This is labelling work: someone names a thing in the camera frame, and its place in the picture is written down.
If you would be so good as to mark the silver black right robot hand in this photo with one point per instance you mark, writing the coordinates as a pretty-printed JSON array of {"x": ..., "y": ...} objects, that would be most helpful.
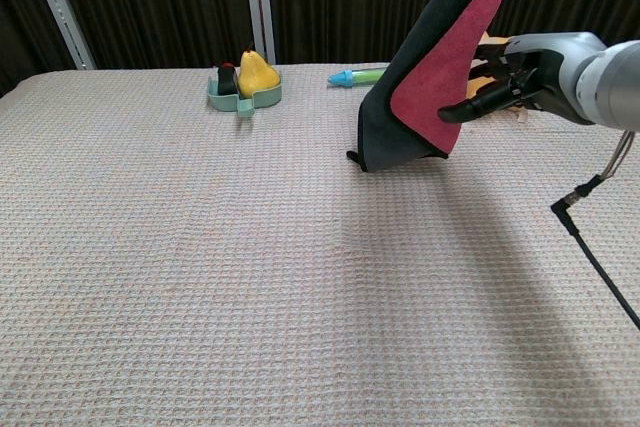
[{"x": 550, "y": 72}]

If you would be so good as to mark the pink and grey cloth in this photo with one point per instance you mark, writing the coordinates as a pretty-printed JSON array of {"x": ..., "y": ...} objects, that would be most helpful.
[{"x": 430, "y": 97}]

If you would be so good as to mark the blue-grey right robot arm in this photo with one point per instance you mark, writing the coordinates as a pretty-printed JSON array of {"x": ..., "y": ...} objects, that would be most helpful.
[{"x": 615, "y": 82}]

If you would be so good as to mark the yellow plush toy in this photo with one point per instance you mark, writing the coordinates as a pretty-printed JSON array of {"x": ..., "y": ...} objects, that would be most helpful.
[{"x": 476, "y": 88}]

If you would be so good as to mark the green toy syringe blue tip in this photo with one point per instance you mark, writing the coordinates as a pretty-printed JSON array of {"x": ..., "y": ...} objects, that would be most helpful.
[{"x": 350, "y": 78}]

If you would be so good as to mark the yellow toy pear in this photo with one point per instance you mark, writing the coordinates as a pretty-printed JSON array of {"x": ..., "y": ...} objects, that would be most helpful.
[{"x": 255, "y": 74}]

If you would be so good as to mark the black lipstick red cap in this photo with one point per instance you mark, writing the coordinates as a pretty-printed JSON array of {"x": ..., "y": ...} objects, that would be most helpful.
[{"x": 227, "y": 82}]

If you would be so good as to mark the teal toy dustpan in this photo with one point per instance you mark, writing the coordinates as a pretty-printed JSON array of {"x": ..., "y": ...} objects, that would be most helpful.
[{"x": 222, "y": 99}]

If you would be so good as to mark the beige woven tablecloth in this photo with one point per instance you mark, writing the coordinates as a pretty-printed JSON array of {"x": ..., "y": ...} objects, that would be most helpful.
[{"x": 150, "y": 247}]

